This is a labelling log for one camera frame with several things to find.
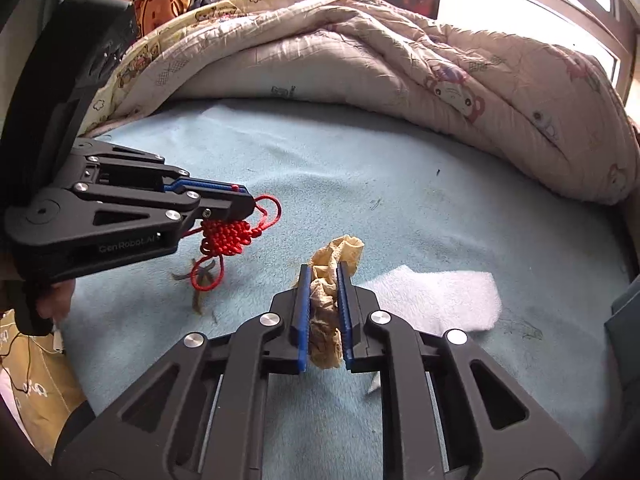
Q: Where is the yellow patterned trash bag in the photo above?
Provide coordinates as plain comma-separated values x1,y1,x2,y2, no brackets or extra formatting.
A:
1,310,86,463

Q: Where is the white foam sheet piece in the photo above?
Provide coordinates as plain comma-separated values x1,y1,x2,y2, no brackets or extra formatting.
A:
361,266,502,336

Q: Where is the brown paper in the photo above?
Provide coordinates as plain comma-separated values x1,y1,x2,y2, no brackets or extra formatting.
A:
308,235,364,370

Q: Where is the person's left hand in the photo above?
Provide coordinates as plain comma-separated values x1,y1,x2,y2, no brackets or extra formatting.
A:
36,280,76,323

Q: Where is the pink cartoon quilt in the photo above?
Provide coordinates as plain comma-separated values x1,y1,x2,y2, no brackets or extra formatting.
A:
80,0,639,204

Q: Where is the red chinese knot ornament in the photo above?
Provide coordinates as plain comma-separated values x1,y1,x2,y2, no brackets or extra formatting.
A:
183,194,282,292

